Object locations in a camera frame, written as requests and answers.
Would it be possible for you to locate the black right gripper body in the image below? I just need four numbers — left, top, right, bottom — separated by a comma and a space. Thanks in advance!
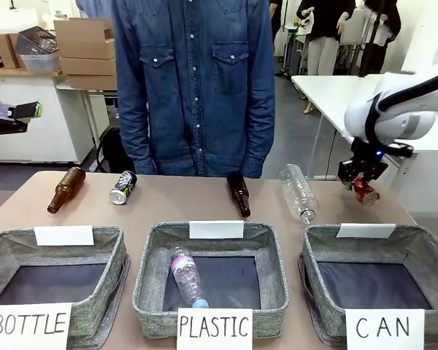
337, 138, 390, 183

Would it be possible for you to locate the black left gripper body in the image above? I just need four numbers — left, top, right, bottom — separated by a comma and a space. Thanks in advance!
0, 99, 20, 136

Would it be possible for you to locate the red crushed soda can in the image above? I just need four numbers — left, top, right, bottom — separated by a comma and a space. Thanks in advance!
351, 176, 381, 207

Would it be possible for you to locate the person's left forearm denim sleeve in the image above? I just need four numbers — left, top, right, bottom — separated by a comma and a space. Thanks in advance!
242, 87, 277, 179

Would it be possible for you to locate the person's right forearm denim sleeve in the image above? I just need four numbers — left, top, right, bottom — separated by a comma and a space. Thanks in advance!
117, 87, 158, 176

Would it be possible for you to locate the grey basket with CAN sign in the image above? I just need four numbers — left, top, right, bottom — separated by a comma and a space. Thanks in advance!
298, 222, 438, 346

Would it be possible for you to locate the grey basket with PLASTIC sign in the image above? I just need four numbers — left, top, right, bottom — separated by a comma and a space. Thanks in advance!
131, 219, 290, 341

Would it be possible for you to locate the black and green can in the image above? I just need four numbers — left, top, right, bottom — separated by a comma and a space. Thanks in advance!
109, 170, 139, 206

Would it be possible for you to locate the white CAN paper sign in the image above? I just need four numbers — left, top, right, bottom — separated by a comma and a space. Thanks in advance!
344, 308, 426, 350

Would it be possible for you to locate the grey basket with BOTTLE sign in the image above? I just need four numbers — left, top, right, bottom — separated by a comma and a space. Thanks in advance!
0, 225, 131, 350

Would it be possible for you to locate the white cabinet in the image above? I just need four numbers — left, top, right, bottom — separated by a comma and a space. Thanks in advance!
0, 67, 110, 166

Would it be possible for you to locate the blank white card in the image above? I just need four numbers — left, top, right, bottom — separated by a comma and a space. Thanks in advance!
335, 222, 397, 240
188, 219, 245, 240
34, 225, 96, 247

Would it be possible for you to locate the clear label-free plastic bottle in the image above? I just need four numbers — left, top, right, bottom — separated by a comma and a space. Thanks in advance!
278, 163, 320, 225

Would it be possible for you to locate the clear plastic storage bin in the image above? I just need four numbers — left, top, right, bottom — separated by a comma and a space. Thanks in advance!
18, 26, 62, 73

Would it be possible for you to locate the small cardboard box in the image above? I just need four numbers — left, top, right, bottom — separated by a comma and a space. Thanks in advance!
0, 32, 27, 70

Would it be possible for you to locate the flat cardboard box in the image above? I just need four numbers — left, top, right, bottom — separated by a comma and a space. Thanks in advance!
64, 74, 119, 91
59, 56, 118, 78

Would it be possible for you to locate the light brown glass bottle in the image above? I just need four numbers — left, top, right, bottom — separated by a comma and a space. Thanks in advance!
46, 166, 87, 215

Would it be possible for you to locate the white background table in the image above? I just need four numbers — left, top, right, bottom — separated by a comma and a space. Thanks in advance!
291, 73, 438, 216

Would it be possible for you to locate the large open cardboard box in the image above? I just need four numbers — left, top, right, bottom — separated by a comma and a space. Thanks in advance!
53, 17, 118, 61

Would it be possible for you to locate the black backpack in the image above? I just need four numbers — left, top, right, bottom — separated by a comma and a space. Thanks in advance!
96, 127, 139, 175

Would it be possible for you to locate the dark brown glass bottle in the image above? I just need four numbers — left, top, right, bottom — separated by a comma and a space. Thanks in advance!
226, 171, 252, 219

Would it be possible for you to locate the black tripod pole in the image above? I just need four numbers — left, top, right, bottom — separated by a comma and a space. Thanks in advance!
357, 0, 385, 78

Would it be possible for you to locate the bystander in black clothes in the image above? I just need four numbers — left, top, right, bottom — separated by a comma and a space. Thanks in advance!
360, 0, 402, 77

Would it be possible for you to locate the bystander in beige trousers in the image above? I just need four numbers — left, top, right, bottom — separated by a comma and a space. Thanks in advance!
296, 0, 356, 77

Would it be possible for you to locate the person in denim shirt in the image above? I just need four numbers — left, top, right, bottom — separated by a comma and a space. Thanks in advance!
112, 0, 277, 179

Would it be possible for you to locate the pink label plastic bottle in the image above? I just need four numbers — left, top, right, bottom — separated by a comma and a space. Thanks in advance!
169, 245, 210, 309

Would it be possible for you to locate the white PLASTIC paper sign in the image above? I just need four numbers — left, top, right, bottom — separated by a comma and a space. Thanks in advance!
175, 307, 254, 350

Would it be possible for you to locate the white BOTTLE paper sign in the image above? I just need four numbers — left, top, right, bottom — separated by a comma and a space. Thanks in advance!
0, 302, 74, 350

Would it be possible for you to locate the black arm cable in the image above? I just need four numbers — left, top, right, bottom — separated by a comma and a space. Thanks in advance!
364, 67, 438, 145

